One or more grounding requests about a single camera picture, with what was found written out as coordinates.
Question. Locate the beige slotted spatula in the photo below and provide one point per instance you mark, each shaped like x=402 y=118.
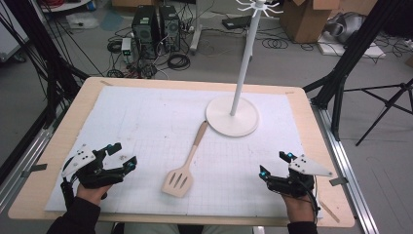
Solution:
x=178 y=183

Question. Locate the person's left hand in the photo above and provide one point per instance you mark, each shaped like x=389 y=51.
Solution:
x=92 y=194

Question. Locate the small wooden stick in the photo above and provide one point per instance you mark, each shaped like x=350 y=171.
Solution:
x=329 y=212

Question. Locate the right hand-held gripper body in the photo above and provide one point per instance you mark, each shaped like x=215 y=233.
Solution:
x=307 y=166

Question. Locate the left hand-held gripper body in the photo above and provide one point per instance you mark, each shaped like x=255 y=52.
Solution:
x=81 y=161

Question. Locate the grey rounded appliance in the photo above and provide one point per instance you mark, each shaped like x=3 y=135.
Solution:
x=345 y=27

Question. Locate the flat black device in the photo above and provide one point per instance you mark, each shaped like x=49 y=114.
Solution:
x=237 y=22

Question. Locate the black tripod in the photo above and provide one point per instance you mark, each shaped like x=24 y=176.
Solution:
x=388 y=102

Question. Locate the grey metal clamp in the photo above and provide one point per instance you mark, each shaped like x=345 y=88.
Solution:
x=34 y=169
x=338 y=181

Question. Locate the white hook rack stand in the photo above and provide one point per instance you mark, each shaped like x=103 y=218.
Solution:
x=232 y=122

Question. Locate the white desk leg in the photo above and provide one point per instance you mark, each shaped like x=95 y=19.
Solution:
x=196 y=32

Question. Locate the white foam board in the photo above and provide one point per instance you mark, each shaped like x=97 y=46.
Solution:
x=350 y=48

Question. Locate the black metal frame stand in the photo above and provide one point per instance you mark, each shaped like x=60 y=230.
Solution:
x=347 y=61
x=42 y=58

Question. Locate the brown cardboard box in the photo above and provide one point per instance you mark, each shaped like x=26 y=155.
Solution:
x=307 y=19

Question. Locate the person's right hand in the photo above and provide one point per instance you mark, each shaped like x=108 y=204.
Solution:
x=300 y=209

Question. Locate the small white power box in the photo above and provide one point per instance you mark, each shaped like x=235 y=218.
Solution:
x=126 y=48

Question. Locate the aluminium rail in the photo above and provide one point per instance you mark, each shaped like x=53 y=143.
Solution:
x=19 y=165
x=349 y=169

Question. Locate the black computer tower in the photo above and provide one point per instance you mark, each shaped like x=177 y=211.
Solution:
x=169 y=27
x=145 y=31

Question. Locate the white grid mat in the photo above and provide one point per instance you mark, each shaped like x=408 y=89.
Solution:
x=156 y=123

